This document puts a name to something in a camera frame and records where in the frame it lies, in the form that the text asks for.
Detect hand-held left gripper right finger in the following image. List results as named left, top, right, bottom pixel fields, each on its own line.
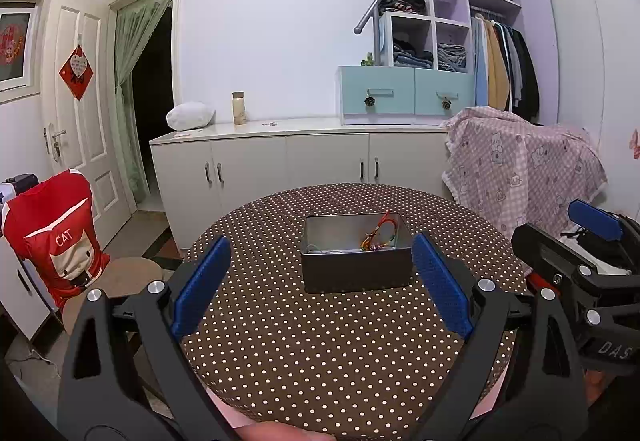
left=411, top=232, right=588, bottom=441

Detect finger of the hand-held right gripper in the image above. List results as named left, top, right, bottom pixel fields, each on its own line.
left=511, top=222, right=640, bottom=322
left=568, top=200, right=640, bottom=272

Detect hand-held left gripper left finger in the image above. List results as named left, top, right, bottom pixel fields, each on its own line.
left=59, top=235, right=236, bottom=441

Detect red cord gold charm bracelet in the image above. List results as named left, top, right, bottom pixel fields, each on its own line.
left=362, top=211, right=401, bottom=253

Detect grey metal box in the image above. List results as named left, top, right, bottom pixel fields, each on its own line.
left=300, top=211, right=413, bottom=294

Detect person's right forearm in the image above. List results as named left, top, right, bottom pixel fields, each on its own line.
left=582, top=368, right=618, bottom=404

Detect pink checked printed blanket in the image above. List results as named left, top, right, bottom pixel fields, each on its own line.
left=441, top=106, right=608, bottom=242

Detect brown polka dot tablecloth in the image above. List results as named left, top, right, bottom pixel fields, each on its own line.
left=180, top=182, right=531, bottom=439

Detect person's leg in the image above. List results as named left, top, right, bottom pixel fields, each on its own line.
left=207, top=388, right=326, bottom=441

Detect red printed chair cover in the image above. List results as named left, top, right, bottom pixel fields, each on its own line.
left=1, top=168, right=111, bottom=309

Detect white pillow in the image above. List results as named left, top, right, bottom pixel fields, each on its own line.
left=166, top=101, right=216, bottom=131

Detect white sideboard cabinet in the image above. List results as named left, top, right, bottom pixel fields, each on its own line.
left=150, top=118, right=453, bottom=249

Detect white wardrobe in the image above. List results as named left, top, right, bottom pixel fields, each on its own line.
left=545, top=0, right=640, bottom=217

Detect row of hanging clothes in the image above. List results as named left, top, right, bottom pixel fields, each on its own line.
left=472, top=12, right=541, bottom=122

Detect white low cabinet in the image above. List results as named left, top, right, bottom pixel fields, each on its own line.
left=0, top=236, right=53, bottom=342

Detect white panel door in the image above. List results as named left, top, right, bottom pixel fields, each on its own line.
left=42, top=0, right=133, bottom=232

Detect teal drawer unit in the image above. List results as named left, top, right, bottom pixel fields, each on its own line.
left=337, top=66, right=476, bottom=126

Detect folded grey clothes stack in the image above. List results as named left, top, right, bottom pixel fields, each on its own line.
left=437, top=42, right=468, bottom=73

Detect green curtain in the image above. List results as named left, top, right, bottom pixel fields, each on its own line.
left=114, top=0, right=173, bottom=204

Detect folded jeans stack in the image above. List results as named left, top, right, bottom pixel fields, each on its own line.
left=392, top=38, right=434, bottom=69

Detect red diamond door decoration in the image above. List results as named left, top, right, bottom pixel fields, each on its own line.
left=59, top=46, right=94, bottom=101

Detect white framed window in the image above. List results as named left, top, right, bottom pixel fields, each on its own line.
left=0, top=0, right=46, bottom=94

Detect dark folded clothes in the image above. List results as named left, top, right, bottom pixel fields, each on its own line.
left=380, top=0, right=427, bottom=15

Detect red paper window decoration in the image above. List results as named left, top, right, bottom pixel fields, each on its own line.
left=0, top=24, right=23, bottom=67

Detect silver door handle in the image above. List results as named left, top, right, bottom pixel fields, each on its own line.
left=44, top=122, right=67, bottom=161

